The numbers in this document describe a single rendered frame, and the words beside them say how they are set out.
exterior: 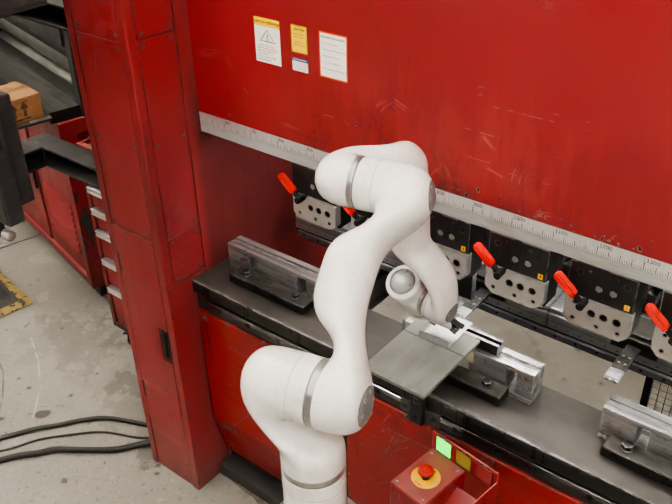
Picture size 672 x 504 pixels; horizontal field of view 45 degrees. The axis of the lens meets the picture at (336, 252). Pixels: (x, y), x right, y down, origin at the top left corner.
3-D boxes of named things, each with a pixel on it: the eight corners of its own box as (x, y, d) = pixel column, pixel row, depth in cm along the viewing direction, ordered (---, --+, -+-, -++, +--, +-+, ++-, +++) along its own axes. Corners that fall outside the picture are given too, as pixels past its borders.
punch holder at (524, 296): (483, 290, 196) (489, 231, 187) (500, 274, 202) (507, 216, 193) (541, 312, 188) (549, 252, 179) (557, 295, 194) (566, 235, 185)
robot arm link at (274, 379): (329, 497, 143) (326, 395, 130) (237, 466, 149) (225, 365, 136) (356, 450, 152) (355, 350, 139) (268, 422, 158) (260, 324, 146)
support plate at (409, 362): (361, 369, 201) (361, 366, 200) (420, 317, 218) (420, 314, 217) (423, 399, 191) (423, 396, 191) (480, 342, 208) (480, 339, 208)
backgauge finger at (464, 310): (438, 313, 220) (439, 298, 217) (486, 270, 237) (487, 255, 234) (477, 330, 214) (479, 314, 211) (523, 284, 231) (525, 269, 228)
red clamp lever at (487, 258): (474, 244, 186) (501, 278, 186) (483, 236, 189) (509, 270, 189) (469, 247, 188) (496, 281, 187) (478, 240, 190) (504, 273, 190)
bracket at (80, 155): (-17, 177, 260) (-22, 157, 256) (48, 150, 276) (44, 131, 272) (60, 214, 238) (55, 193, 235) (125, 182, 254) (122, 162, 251)
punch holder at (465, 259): (413, 263, 207) (416, 206, 198) (432, 248, 212) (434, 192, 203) (465, 283, 199) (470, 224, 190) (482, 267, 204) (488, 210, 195)
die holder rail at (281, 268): (230, 268, 261) (227, 242, 256) (242, 259, 265) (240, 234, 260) (355, 325, 234) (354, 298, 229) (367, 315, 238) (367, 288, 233)
